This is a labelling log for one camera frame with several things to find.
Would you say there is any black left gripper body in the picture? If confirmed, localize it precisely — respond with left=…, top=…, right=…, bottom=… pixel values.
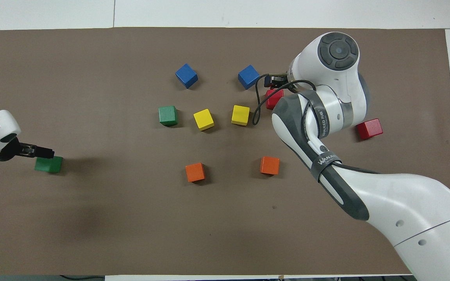
left=0, top=135, right=22, bottom=162

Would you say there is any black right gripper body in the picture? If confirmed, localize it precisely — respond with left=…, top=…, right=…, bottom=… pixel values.
left=264, top=73, right=289, bottom=89

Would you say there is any green wooden cube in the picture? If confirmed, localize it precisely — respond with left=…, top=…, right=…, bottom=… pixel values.
left=158, top=106, right=179, bottom=126
left=34, top=156, right=63, bottom=174

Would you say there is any red wooden cube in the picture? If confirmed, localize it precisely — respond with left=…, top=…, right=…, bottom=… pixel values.
left=265, top=89, right=285, bottom=110
left=357, top=119, right=384, bottom=141

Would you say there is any blue wooden cube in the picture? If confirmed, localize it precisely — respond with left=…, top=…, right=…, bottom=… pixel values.
left=175, top=63, right=198, bottom=89
left=237, top=64, right=260, bottom=90

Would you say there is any yellow wooden cube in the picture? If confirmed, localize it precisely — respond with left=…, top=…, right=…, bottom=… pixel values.
left=231, top=105, right=250, bottom=126
left=193, top=108, right=215, bottom=131

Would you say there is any orange wooden cube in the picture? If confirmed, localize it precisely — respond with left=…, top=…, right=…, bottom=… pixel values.
left=185, top=162, right=206, bottom=183
left=260, top=157, right=280, bottom=176

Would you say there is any brown table mat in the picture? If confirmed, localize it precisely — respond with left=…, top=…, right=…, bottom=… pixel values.
left=0, top=27, right=450, bottom=276

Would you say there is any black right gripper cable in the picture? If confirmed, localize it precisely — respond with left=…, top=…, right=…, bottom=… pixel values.
left=252, top=73, right=317, bottom=126

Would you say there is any black floor cable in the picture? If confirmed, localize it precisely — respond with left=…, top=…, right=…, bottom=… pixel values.
left=60, top=275, right=105, bottom=281

